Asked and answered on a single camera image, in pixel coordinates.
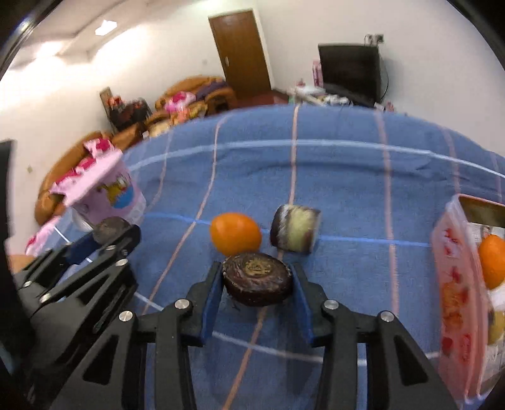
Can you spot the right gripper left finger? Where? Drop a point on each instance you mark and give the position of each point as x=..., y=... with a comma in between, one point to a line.
x=112, y=374

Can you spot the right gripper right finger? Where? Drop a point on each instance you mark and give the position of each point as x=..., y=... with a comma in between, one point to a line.
x=399, y=375

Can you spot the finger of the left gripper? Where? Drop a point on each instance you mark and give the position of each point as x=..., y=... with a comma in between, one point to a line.
x=94, y=256
x=81, y=250

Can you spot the dark round pastry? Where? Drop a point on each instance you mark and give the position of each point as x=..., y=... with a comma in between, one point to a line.
x=108, y=229
x=257, y=279

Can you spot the large orange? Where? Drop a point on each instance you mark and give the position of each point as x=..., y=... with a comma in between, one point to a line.
x=491, y=255

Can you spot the pink cartoon cup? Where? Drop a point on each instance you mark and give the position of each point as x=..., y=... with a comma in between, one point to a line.
x=101, y=186

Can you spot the pink metal tin box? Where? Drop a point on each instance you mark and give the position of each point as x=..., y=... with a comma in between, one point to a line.
x=468, y=365

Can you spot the green-brown kiwi in tin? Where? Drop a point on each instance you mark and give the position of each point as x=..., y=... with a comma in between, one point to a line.
x=496, y=324

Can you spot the black cluttered rack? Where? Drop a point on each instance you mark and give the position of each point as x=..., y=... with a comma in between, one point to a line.
x=122, y=114

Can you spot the small orange on cloth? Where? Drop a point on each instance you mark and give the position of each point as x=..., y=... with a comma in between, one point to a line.
x=235, y=233

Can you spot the pink floral cushion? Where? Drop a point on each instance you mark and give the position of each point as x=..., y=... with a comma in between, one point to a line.
x=179, y=101

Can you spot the purple-cream cut pastry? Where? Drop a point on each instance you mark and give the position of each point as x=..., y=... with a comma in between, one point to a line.
x=294, y=228

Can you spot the blue plaid tablecloth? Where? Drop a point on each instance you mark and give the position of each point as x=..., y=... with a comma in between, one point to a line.
x=381, y=181

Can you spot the brown leather armchair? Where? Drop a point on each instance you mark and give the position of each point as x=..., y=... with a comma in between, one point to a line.
x=214, y=91

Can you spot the brown wooden door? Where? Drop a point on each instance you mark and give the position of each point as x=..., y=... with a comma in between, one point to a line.
x=241, y=53

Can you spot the white tv stand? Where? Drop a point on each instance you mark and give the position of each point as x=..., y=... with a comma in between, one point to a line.
x=315, y=96

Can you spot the black television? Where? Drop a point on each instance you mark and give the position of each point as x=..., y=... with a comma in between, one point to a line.
x=352, y=71

